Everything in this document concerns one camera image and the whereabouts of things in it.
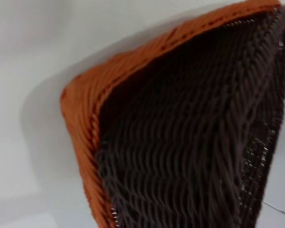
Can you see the dark brown woven basket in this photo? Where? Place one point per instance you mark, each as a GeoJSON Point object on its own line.
{"type": "Point", "coordinates": [180, 142]}

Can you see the orange woven plastic basket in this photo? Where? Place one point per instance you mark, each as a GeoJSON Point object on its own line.
{"type": "Point", "coordinates": [85, 107]}

